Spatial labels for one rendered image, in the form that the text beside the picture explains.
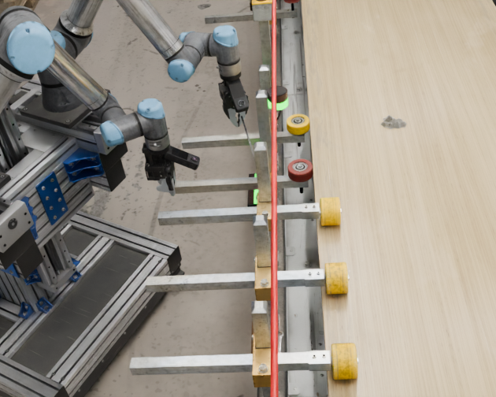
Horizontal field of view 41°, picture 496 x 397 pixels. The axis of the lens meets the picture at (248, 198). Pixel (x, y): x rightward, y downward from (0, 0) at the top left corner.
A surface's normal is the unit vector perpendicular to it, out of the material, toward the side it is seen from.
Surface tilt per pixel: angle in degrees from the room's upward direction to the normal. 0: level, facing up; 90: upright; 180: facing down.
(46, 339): 0
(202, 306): 0
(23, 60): 85
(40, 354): 0
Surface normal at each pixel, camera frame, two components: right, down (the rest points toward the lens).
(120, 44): -0.10, -0.74
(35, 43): 0.54, 0.46
